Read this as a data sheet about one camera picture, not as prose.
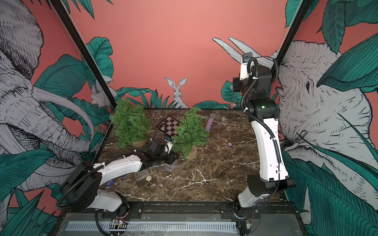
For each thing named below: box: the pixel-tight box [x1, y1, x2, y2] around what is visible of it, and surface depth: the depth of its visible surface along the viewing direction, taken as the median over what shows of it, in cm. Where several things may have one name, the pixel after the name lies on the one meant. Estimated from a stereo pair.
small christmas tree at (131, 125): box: [109, 98, 153, 148], surface depth 81 cm
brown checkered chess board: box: [156, 115, 180, 137], surface depth 110 cm
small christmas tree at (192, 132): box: [172, 107, 210, 160], surface depth 73 cm
